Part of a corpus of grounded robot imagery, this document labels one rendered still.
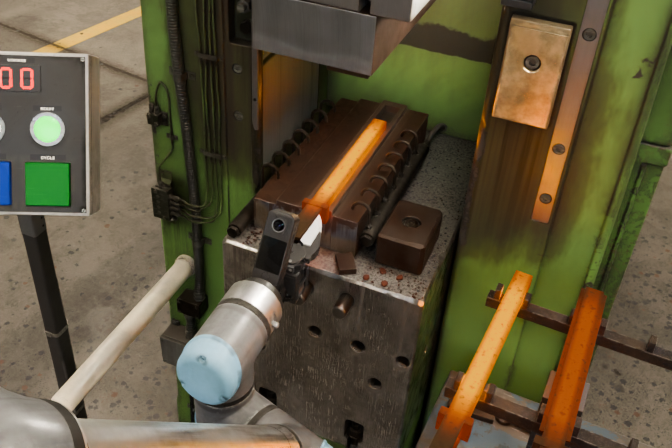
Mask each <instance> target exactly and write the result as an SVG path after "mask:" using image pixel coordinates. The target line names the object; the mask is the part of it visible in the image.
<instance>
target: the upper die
mask: <svg viewBox="0 0 672 448"><path fill-rule="evenodd" d="M435 1H436V0H429V1H428V2H427V4H426V5H425V6H424V7H423V8H422V9H421V10H420V12H419V13H418V14H417V15H416V16H415V17H414V18H413V20H412V21H411V22H405V21H400V20H395V19H391V18H386V17H381V16H376V15H372V14H370V6H371V1H370V2H369V3H368V4H367V5H366V6H364V7H363V8H362V9H361V10H360V11H359V12H358V11H353V10H348V9H344V8H339V7H334V6H329V5H325V4H320V3H315V2H311V1H306V0H252V27H253V48H254V49H259V50H263V51H267V52H271V53H275V54H280V55H284V56H288V57H292V58H297V59H301V60H305V61H309V62H313V63H318V64H322V65H326V66H330V67H335V68H339V69H343V70H347V71H351V72H356V73H360V74H364V75H368V76H372V75H373V74H374V72H375V71H376V70H377V69H378V68H379V66H380V65H381V64H382V63H383V62H384V61H385V59H386V58H387V57H388V56H389V55H390V54H391V52H392V51H393V50H394V49H395V48H396V47H397V45H398V44H399V43H400V42H401V41H402V39H403V38H404V37H405V36H406V35H407V34H408V32H409V31H410V30H411V29H412V28H413V27H414V25H415V24H416V23H417V22H418V21H419V20H420V18H421V17H422V16H423V15H424V14H425V12H426V11H427V10H428V9H429V8H430V7H431V5H432V4H433V3H434V2H435Z"/></svg>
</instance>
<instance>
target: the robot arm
mask: <svg viewBox="0 0 672 448"><path fill-rule="evenodd" d="M299 221H300V218H299V216H298V215H296V214H294V213H291V212H288V211H285V210H282V209H274V210H271V211H269V213H268V216H267V219H266V223H265V227H264V230H263V234H262V238H261V242H260V243H259V249H258V251H257V257H256V260H255V264H254V268H253V272H252V277H250V278H247V279H245V280H242V281H238V282H236V283H234V284H233V285H232V286H231V288H230V289H229V290H228V291H227V293H226V294H225V295H224V297H223V298H222V299H221V301H220V302H219V303H218V305H217V307H216V308H215V309H214V311H213V312H212V313H211V315H210V316H209V317H208V319H207V320H206V321H205V323H204V324H203V325H202V327H201V328H200V329H199V331H198V332H197V333H196V335H195V336H194V337H193V339H191V340H190V341H189V342H188V343H187V344H186V346H185V347H184V349H183V351H182V354H181V356H180V357H179V359H178V362H177V367H176V370H177V376H178V379H179V380H180V382H181V384H182V386H183V388H184V389H185V390H186V391H187V392H188V393H189V394H190V395H191V396H192V397H194V405H195V423H185V422H159V421H133V420H107V419H81V418H77V417H76V416H75V415H74V413H73V412H72V411H71V410H70V409H69V408H67V407H66V406H65V405H63V404H61V403H59V402H57V401H54V400H50V399H43V398H32V397H26V396H23V395H20V394H17V393H14V392H11V391H8V390H6V389H4V388H2V387H0V448H333V447H332V446H330V445H329V444H328V443H327V441H326V440H325V439H324V440H323V439H321V438H320V437H318V436H317V435H316V434H314V433H313V432H312V431H310V430H309V429H307V428H306V427H305V426H303V425H302V424H301V423H299V422H298V421H296V420H295V419H294V418H292V417H291V416H290V415H288V414H287V413H285V412H284V411H283V410H281V409H280V408H278V407H277V406H276V405H275V404H273V403H272V402H271V401H269V400H268V399H266V398H265V397H264V396H262V395H261V394H259V393H258V392H257V391H256V390H255V384H254V362H255V359H256V358H257V356H258V355H259V353H260V351H261V350H262V348H263V347H264V345H265V344H266V342H267V340H268V339H269V337H270V335H271V333H272V332H273V330H274V329H275V328H276V329H277V328H278V327H279V321H280V319H281V317H282V308H281V307H282V302H283V303H285V302H289V303H292V304H296V302H297V301H298V299H299V297H300V296H301V294H302V293H303V291H304V290H305V288H306V286H307V285H308V268H309V265H306V264H305V263H307V264H309V263H310V261H312V260H314V259H315V258H316V257H317V255H318V253H319V250H320V240H321V230H322V221H321V218H320V215H318V217H317V218H316V219H315V221H314V222H313V223H312V225H311V226H310V227H309V229H308V230H307V232H306V233H305V234H304V236H303V237H302V238H301V240H300V241H298V243H297V244H296V243H294V240H295V236H296V232H297V229H298V225H299ZM303 283H304V287H303V288H302V290H301V291H300V293H299V289H300V288H301V286H302V285H303ZM284 297H286V298H289V299H286V298H284ZM292 297H293V299H291V298H292Z"/></svg>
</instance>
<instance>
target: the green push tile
mask: <svg viewBox="0 0 672 448"><path fill-rule="evenodd" d="M25 201H26V205H27V206H71V163H57V162H26V163H25Z"/></svg>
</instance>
